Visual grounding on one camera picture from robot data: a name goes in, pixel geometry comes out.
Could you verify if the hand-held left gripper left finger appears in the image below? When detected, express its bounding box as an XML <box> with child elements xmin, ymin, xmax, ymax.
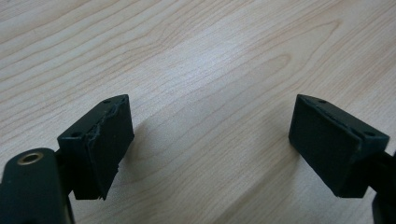
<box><xmin>57</xmin><ymin>93</ymin><xmax>135</xmax><ymax>201</ymax></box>

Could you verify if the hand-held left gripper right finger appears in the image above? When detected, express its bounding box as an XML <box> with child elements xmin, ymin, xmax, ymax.
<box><xmin>288</xmin><ymin>93</ymin><xmax>390</xmax><ymax>199</ymax></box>

